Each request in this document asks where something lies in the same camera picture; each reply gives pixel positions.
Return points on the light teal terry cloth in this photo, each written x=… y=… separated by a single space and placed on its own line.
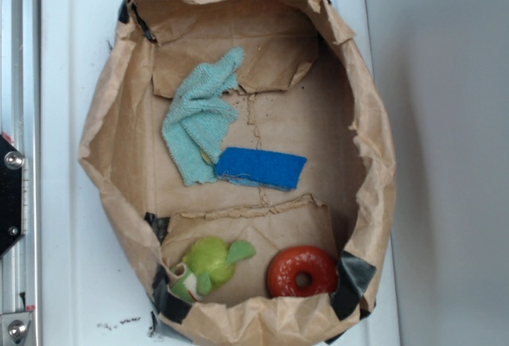
x=198 y=118

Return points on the blue felt cloth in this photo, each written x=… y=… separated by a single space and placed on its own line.
x=260 y=168

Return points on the brown paper bag tray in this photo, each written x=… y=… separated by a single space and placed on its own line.
x=303 y=89

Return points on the green plush turtle toy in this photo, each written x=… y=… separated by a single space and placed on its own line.
x=206 y=266

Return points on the red ring donut toy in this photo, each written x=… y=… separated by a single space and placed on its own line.
x=302 y=271

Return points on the black mounting bracket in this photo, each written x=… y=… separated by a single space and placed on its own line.
x=11 y=195

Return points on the aluminium frame rail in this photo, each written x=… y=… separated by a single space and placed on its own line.
x=20 y=105

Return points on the silver corner bracket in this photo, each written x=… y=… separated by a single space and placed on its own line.
x=17 y=329

